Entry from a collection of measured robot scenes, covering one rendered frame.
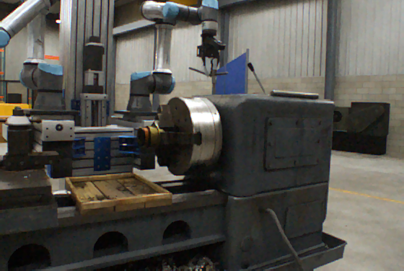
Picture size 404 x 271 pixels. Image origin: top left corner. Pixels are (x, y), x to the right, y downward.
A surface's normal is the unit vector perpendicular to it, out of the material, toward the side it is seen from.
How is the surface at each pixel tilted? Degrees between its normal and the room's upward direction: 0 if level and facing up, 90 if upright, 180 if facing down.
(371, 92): 90
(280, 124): 90
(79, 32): 90
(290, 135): 90
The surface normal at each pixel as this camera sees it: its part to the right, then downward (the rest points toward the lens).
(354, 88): -0.70, 0.02
